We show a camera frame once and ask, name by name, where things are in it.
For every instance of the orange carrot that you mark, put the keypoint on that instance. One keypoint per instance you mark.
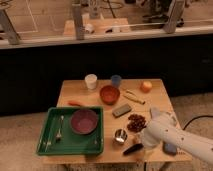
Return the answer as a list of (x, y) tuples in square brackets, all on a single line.
[(74, 103)]

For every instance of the white paper cup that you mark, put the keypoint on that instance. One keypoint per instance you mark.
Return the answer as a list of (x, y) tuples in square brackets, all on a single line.
[(91, 81)]

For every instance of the yellow banana toy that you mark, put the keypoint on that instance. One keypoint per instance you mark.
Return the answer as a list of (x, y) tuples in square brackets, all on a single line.
[(131, 96)]

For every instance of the blue plastic cup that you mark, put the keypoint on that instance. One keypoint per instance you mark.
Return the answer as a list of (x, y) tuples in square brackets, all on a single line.
[(116, 80)]

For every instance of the grey sponge block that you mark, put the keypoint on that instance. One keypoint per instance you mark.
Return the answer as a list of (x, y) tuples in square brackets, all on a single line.
[(121, 110)]

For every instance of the black dish brush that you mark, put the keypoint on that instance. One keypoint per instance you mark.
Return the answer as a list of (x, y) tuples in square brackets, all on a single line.
[(133, 148)]

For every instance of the green plastic tray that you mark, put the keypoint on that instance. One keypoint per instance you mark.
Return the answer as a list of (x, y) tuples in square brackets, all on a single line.
[(70, 143)]

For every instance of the small metal cup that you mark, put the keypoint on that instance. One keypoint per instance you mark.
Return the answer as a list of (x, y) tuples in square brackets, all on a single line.
[(120, 136)]

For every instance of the light blue cloth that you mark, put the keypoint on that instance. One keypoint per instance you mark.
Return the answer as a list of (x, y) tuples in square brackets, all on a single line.
[(155, 112)]

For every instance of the silver fork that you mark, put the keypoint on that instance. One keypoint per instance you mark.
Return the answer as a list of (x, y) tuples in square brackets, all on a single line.
[(59, 134)]

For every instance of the peach fruit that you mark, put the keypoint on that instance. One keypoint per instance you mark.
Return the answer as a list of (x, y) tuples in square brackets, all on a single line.
[(146, 86)]

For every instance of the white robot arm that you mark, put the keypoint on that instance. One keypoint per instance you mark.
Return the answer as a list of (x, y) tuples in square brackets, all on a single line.
[(161, 128)]

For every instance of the brown grape cluster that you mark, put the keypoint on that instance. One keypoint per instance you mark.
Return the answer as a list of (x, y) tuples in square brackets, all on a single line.
[(136, 123)]

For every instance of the purple bowl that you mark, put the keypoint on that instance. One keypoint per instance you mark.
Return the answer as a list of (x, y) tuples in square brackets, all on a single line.
[(83, 121)]

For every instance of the orange bowl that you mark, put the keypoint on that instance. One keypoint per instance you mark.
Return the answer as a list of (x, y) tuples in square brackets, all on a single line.
[(109, 94)]

